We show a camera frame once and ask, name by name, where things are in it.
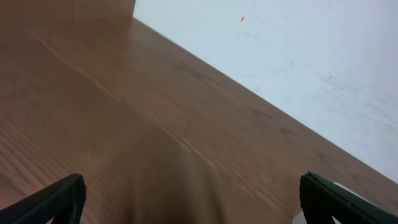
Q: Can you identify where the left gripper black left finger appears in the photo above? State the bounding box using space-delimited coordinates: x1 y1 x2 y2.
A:
1 174 86 224

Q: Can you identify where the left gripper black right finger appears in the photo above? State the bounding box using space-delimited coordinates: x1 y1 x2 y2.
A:
299 172 397 224

